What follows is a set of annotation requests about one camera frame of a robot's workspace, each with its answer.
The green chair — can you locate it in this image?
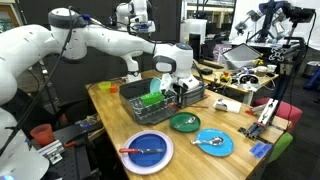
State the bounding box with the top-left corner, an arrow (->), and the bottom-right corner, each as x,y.
268,132 -> 294,164

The dark blue plate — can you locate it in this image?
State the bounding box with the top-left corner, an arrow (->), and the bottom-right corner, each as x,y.
128,133 -> 168,168

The clear plastic bin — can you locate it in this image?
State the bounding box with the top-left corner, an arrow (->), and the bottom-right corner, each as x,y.
222,43 -> 262,70

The yellow-green bowl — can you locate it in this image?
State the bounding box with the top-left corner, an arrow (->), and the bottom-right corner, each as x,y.
97,81 -> 112,91

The steel teaspoon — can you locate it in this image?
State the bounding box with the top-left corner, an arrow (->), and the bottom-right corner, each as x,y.
175,116 -> 197,130

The brown wooden spoon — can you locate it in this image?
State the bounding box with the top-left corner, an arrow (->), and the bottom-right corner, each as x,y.
166,102 -> 210,110

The orange-handled tool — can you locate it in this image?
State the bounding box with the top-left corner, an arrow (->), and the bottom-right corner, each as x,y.
64,139 -> 78,149

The black camera stand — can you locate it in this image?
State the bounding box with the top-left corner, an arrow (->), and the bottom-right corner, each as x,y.
266,19 -> 307,111

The grey steel dish drying rack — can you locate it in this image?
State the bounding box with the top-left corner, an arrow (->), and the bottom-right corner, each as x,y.
118,78 -> 179,126

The grey plastic tub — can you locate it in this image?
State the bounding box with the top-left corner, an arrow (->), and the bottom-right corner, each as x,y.
179,73 -> 208,108

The grey trash can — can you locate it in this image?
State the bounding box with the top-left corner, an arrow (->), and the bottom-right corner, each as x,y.
304,60 -> 320,79

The purple box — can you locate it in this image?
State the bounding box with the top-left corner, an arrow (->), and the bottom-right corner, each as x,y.
213,44 -> 233,64

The black monitor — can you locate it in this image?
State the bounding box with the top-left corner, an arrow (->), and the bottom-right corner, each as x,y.
188,33 -> 202,64

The black and white headset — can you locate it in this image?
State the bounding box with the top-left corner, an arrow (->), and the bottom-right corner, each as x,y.
238,73 -> 260,86

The teal plate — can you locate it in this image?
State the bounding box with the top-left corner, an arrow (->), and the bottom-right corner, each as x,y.
149,77 -> 164,95

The black perforated workbench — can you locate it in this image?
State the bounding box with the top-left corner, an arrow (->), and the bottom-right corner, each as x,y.
31,121 -> 103,180

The lavender plate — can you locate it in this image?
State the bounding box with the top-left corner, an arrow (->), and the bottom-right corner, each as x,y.
119,130 -> 175,176

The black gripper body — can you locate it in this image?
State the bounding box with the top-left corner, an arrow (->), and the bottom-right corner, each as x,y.
172,83 -> 189,100

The dark green plate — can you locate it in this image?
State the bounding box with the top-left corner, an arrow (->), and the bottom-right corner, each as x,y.
169,111 -> 202,134

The red-handled knife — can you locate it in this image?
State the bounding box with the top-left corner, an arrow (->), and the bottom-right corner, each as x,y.
118,147 -> 167,155

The blue plastic object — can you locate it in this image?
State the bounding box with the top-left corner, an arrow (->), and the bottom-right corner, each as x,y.
303,66 -> 320,93

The light blue plate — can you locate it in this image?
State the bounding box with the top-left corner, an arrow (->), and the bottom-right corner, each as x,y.
195,128 -> 235,158

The black camera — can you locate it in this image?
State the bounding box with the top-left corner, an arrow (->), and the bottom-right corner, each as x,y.
281,3 -> 316,24

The wooden desk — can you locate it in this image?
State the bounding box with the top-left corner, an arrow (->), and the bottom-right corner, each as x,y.
191,63 -> 279,106

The white cabinet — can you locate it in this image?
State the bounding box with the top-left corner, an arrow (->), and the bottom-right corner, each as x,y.
179,18 -> 208,44

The steel soup spoon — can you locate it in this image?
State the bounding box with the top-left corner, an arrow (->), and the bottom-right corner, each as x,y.
190,136 -> 224,147

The green plastic bowl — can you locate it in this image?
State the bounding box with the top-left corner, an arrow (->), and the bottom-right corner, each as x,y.
140,91 -> 165,107

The white paper sheet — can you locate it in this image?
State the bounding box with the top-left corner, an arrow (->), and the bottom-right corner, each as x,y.
218,99 -> 242,115

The silver metal bracket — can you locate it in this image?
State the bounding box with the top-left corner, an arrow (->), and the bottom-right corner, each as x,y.
36,139 -> 66,165

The red plastic cup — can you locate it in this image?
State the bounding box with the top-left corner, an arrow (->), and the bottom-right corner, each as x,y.
29,123 -> 56,148

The black power adapter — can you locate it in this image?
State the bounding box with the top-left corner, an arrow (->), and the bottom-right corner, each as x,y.
199,68 -> 214,76

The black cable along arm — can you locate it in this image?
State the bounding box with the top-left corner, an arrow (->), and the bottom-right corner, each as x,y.
0,5 -> 158,158

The small white device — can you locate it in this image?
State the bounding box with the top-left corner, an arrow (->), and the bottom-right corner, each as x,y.
213,98 -> 229,112

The red padded stool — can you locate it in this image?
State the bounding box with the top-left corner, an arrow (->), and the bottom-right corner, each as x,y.
251,97 -> 303,133

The blue and grey robot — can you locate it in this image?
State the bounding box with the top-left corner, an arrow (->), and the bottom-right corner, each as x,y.
234,0 -> 291,44

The black keyboard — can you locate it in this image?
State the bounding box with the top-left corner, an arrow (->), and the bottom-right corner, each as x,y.
198,59 -> 225,70

